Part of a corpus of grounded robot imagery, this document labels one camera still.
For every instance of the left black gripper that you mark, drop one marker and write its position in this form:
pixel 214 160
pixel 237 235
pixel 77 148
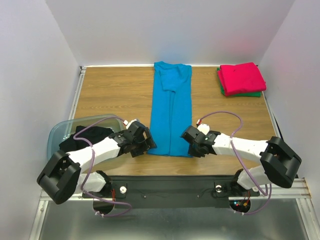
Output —
pixel 147 144

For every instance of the aluminium frame rail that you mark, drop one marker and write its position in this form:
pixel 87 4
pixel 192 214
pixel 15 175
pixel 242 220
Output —
pixel 43 204

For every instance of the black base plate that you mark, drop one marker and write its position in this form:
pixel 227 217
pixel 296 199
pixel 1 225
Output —
pixel 176 191

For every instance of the folded green t shirt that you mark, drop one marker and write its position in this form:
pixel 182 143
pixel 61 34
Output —
pixel 250 94

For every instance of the clear plastic bin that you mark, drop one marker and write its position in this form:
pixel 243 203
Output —
pixel 64 129

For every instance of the black t shirt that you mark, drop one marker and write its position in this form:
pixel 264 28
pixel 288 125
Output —
pixel 94 134

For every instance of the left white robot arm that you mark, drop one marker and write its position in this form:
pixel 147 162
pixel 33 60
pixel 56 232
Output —
pixel 68 173

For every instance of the folded red t shirt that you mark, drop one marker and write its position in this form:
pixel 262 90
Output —
pixel 241 78

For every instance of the blue t shirt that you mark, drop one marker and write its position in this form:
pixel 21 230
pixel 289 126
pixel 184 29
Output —
pixel 171 110

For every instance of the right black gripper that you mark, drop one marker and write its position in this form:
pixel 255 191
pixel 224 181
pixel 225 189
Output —
pixel 189 139

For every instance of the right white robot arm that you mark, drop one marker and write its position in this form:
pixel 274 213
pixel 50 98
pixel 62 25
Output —
pixel 278 163

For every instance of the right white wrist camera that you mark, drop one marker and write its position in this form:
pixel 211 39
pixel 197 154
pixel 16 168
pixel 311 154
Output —
pixel 202 127

